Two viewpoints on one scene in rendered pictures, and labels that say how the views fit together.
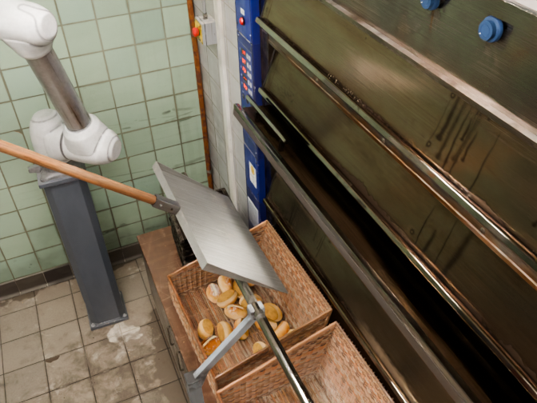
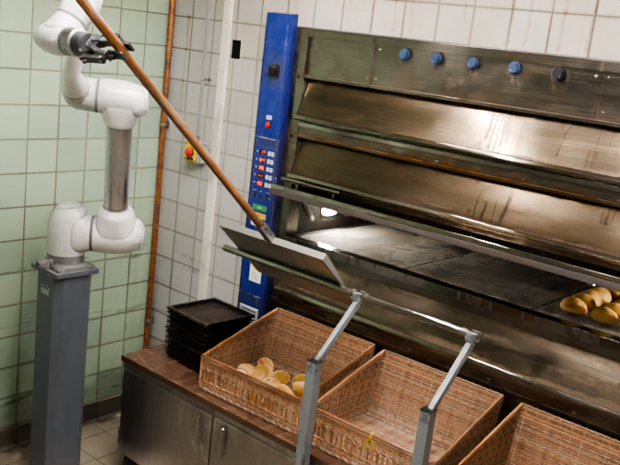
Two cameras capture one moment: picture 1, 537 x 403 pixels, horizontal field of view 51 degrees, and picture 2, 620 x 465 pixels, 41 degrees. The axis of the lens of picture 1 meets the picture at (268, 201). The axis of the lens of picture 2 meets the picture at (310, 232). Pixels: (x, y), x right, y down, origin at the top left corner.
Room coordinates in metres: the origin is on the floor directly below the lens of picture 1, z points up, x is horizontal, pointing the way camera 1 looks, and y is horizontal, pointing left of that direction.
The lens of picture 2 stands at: (-1.44, 1.63, 2.06)
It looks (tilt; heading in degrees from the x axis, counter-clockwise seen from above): 13 degrees down; 332
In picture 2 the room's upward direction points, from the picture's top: 7 degrees clockwise
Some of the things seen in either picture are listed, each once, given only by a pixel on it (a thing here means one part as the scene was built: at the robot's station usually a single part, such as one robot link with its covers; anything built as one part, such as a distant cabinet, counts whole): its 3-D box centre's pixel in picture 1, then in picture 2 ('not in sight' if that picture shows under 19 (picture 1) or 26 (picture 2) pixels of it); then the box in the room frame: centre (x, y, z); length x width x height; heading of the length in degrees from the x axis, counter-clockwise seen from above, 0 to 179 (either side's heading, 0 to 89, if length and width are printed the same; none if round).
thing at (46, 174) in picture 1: (53, 162); (61, 259); (2.02, 0.94, 1.03); 0.22 x 0.18 x 0.06; 111
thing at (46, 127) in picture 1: (52, 135); (69, 228); (2.02, 0.91, 1.17); 0.18 x 0.16 x 0.22; 71
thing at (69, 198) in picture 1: (86, 247); (59, 375); (2.03, 0.92, 0.50); 0.21 x 0.21 x 1.00; 21
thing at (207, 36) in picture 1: (205, 29); (196, 151); (2.38, 0.25, 1.46); 0.10 x 0.07 x 0.10; 23
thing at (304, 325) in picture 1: (244, 303); (286, 365); (1.45, 0.11, 0.72); 0.56 x 0.49 x 0.28; 25
